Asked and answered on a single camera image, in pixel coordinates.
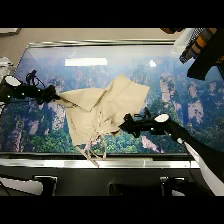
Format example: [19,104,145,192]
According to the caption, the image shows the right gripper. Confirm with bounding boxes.
[118,113,150,139]

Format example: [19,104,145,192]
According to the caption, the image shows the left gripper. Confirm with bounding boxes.
[35,84,62,105]

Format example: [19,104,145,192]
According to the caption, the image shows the beige shorts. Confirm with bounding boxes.
[56,73,151,168]

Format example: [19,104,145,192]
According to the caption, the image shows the black garment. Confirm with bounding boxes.
[186,27,224,82]

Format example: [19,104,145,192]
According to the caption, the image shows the white garment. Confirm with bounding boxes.
[171,27,196,55]

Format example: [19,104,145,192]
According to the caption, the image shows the striped garment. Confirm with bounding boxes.
[178,27,218,65]

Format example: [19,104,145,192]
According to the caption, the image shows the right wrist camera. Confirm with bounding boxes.
[133,106,153,122]

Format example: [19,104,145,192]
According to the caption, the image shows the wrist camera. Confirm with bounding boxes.
[25,69,46,88]
[133,106,153,122]

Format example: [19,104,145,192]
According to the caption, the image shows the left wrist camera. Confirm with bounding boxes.
[25,69,46,88]

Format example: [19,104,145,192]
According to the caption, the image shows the silver frame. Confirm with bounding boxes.
[0,39,202,197]

